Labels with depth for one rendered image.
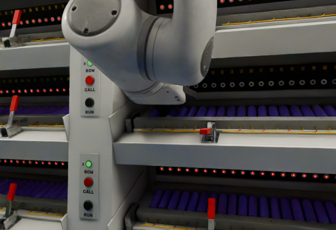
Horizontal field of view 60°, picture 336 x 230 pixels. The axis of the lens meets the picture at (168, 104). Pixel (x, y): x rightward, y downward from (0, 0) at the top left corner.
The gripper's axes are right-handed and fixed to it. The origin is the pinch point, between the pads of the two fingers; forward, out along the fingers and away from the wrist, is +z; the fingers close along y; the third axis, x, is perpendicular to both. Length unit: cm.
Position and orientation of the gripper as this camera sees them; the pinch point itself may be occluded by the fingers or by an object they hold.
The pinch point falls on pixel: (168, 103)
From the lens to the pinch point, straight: 59.2
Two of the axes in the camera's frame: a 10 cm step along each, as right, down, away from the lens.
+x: -0.8, 9.5, -2.9
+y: -9.7, -0.1, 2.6
